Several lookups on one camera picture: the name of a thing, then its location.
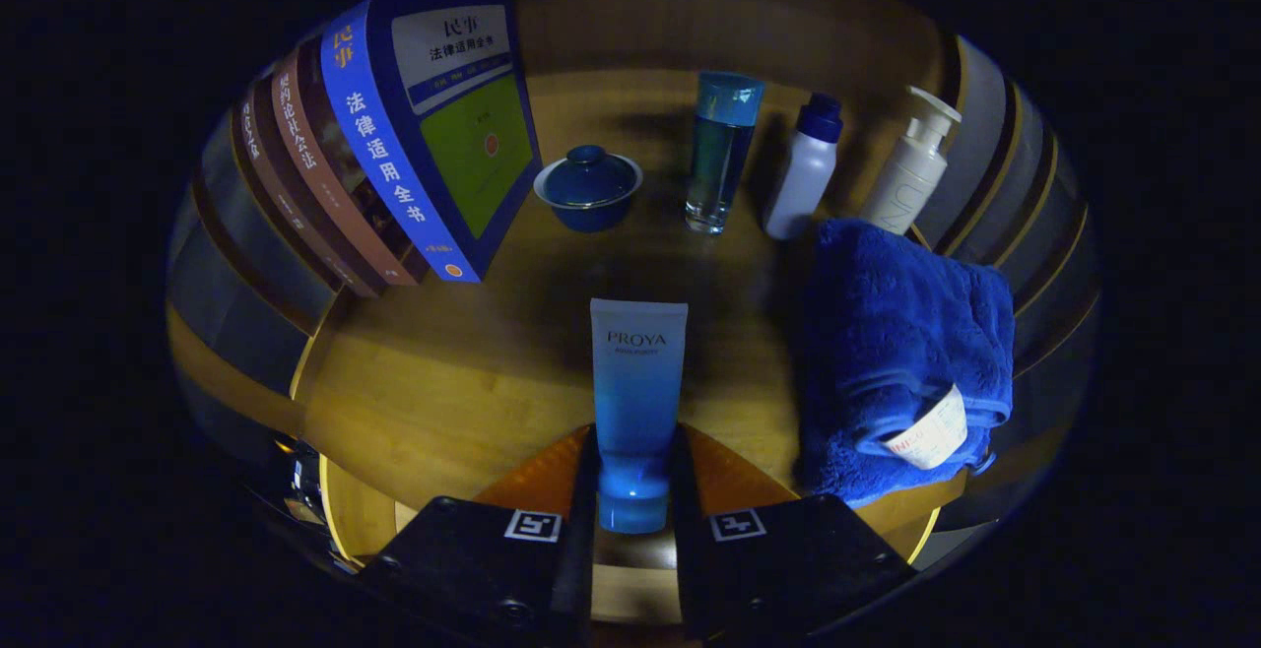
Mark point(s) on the white pump bottle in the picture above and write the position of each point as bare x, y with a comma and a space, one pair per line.
911, 175

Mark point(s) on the blue book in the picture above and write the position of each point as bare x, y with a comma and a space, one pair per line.
463, 136

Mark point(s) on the wooden cabinet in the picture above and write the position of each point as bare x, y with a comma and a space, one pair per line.
690, 28

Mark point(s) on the wooden countertop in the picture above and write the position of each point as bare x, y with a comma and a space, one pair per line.
443, 402

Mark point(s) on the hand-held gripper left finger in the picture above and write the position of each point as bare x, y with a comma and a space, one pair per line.
576, 579

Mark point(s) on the blue folded towel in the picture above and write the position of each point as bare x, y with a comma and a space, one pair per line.
887, 333

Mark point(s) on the white bottle with blue cap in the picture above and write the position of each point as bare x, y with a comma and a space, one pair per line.
803, 180

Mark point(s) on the blue lidded teacup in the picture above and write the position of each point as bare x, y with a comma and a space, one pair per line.
589, 185

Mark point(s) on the clear bottle with teal cap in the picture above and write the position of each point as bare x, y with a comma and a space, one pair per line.
724, 146

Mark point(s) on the dark brown book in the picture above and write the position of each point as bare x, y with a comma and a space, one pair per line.
271, 175

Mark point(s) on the blue cosmetic tube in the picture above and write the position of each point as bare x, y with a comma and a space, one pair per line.
638, 382

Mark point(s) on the reddish brown book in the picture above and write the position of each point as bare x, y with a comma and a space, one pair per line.
315, 156

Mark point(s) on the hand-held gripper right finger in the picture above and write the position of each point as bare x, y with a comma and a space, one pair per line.
690, 579

